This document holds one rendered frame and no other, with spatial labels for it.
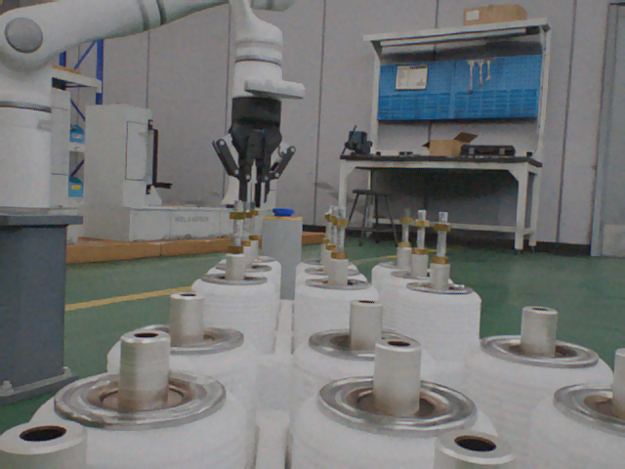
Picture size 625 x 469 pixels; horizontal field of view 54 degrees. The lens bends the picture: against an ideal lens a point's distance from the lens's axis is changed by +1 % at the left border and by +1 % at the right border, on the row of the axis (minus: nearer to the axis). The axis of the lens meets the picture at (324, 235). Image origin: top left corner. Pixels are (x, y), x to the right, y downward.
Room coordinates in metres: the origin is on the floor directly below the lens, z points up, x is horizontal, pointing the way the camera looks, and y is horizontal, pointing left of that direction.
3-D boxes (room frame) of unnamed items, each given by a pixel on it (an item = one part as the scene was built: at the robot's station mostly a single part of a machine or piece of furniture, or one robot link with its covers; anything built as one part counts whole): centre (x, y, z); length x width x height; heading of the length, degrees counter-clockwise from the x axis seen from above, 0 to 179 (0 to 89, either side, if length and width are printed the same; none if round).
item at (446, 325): (0.71, -0.14, 0.16); 0.10 x 0.10 x 0.18
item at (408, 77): (5.80, -0.74, 1.54); 0.32 x 0.02 x 0.25; 62
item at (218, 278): (0.69, 0.10, 0.25); 0.08 x 0.08 x 0.01
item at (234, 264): (0.69, 0.10, 0.26); 0.02 x 0.02 x 0.03
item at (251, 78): (0.91, 0.10, 0.52); 0.11 x 0.09 x 0.06; 31
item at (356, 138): (5.36, -0.25, 0.87); 0.41 x 0.17 x 0.25; 152
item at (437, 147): (5.41, -1.05, 0.87); 0.40 x 0.30 x 0.23; 48
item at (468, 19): (5.35, -1.36, 1.96); 0.46 x 0.28 x 0.16; 58
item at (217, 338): (0.40, 0.09, 0.25); 0.08 x 0.08 x 0.01
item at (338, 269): (0.70, -0.02, 0.26); 0.02 x 0.02 x 0.03
